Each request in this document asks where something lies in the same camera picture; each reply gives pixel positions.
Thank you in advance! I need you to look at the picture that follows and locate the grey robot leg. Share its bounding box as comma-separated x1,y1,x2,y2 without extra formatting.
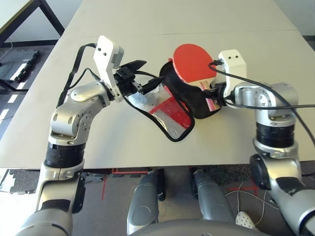
126,171,159,236
193,169,234,236

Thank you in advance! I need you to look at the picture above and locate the dark grey floor mat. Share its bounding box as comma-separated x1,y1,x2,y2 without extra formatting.
0,48,37,86

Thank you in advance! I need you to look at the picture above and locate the red ping-pong paddle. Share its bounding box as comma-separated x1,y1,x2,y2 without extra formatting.
172,43,221,111

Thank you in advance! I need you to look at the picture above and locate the dark speckled floor mat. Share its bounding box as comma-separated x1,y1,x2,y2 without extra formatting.
209,164,256,187

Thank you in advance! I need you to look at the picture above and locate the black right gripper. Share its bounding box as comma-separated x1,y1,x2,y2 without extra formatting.
201,83,228,108

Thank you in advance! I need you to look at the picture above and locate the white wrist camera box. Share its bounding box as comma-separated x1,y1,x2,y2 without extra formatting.
93,35,125,103
218,49,247,106

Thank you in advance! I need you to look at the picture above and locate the black left arm ribbon cable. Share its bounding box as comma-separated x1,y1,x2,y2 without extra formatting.
56,43,99,108

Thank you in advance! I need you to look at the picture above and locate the black foam puzzle tile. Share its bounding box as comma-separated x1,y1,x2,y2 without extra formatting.
9,169,40,195

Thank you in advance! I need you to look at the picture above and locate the red black paddle case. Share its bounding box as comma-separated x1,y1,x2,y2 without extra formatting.
123,61,222,143

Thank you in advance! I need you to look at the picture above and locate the white perforated shoe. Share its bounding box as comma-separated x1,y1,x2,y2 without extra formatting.
235,210,254,228

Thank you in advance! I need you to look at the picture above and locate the black post under table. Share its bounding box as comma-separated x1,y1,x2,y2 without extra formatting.
157,168,166,201

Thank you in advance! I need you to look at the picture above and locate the black power strip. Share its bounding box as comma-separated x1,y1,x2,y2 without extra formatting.
11,50,40,82

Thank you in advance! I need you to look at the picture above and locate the grey left robot leg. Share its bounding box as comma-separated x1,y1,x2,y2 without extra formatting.
126,171,159,236

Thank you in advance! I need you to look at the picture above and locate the grey crumpled foam piece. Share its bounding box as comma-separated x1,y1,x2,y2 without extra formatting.
83,172,104,184

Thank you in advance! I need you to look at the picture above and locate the white floor cable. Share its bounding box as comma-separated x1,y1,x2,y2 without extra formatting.
225,180,279,226

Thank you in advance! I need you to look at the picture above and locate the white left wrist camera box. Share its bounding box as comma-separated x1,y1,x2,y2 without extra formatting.
93,35,125,103

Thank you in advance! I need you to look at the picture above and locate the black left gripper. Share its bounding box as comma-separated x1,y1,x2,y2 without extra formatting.
113,59,165,97

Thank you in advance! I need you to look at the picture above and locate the grey right robot leg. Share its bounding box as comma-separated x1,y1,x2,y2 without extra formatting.
193,169,234,236

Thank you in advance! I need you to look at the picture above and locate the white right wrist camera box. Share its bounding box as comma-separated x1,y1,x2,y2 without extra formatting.
218,49,247,106

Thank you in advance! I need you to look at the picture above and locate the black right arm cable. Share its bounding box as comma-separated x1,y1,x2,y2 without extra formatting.
209,60,315,146

